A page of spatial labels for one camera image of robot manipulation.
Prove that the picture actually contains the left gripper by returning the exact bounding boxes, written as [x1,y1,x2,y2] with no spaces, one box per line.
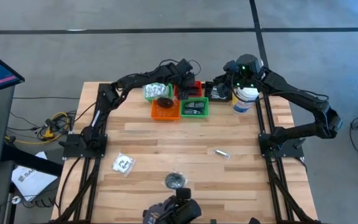
[170,58,197,101]

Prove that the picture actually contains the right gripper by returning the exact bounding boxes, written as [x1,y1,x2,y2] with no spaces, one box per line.
[214,54,262,99]

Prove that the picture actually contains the bagged black round hairbrush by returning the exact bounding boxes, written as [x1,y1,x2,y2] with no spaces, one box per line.
[163,170,188,191]
[156,96,175,110]

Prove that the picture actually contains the green plastic basket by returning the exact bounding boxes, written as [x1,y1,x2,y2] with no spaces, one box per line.
[144,80,174,102]
[180,96,210,119]

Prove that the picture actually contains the red plastic basket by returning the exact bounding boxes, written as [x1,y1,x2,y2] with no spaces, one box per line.
[173,80,203,100]

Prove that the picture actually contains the black plastic basket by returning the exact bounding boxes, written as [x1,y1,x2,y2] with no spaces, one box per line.
[204,81,234,103]

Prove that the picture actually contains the Lysol wipes canister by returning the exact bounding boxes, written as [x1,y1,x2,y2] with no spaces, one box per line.
[230,85,260,114]

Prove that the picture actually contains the orange plastic basket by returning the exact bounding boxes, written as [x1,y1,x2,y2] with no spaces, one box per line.
[150,98,181,121]

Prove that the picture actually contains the black desk foot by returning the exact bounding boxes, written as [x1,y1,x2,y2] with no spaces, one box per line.
[0,144,63,177]

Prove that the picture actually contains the white printed paper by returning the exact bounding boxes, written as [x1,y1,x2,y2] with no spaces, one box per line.
[11,151,59,202]

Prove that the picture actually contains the black aluminium table frame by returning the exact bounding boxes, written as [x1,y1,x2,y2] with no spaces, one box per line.
[54,72,319,224]

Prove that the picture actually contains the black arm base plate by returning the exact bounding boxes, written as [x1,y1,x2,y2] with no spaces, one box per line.
[258,133,305,159]
[61,133,109,159]

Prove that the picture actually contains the small black camera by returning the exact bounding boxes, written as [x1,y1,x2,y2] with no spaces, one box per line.
[175,187,192,202]

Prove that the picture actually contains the yellow cable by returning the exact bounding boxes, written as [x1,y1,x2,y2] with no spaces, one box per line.
[6,110,74,146]

